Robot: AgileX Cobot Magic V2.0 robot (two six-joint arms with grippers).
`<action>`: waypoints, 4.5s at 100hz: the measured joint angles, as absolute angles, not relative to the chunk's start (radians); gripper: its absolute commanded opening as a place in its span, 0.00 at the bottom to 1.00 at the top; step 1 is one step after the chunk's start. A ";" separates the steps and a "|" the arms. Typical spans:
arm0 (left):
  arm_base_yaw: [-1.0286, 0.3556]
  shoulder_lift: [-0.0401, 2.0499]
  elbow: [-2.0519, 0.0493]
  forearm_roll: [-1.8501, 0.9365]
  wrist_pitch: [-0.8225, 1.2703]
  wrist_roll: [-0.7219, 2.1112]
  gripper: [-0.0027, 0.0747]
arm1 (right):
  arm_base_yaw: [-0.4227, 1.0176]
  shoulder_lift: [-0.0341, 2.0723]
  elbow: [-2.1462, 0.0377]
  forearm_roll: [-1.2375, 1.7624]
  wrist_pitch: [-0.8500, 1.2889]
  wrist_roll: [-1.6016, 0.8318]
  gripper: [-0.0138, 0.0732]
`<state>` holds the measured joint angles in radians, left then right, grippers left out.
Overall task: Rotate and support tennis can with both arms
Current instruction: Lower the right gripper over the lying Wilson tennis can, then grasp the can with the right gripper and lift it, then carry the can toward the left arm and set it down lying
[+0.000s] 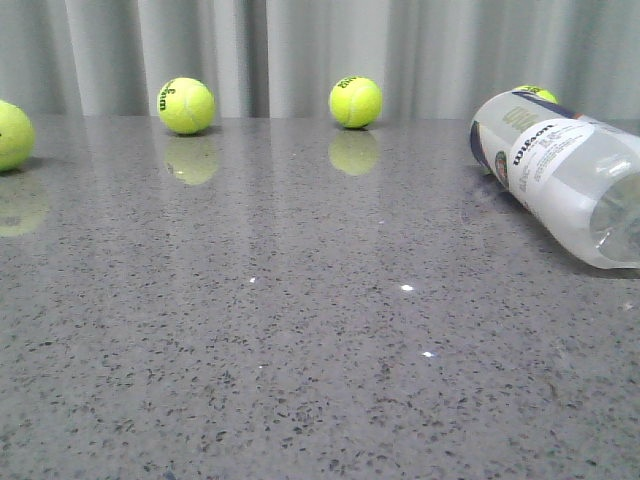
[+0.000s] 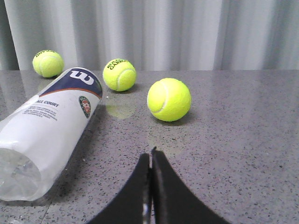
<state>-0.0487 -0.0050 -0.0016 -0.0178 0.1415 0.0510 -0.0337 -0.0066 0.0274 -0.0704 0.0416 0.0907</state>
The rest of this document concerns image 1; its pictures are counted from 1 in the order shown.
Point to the clear Wilson tennis ball can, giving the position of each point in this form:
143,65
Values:
578,176

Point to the middle yellow tennis ball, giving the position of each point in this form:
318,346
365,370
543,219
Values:
355,102

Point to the right yellow tennis ball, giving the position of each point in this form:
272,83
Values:
534,92

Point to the far-left yellow tennis ball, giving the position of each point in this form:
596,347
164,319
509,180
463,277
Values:
17,136

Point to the grey-white curtain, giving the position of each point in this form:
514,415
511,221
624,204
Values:
279,59

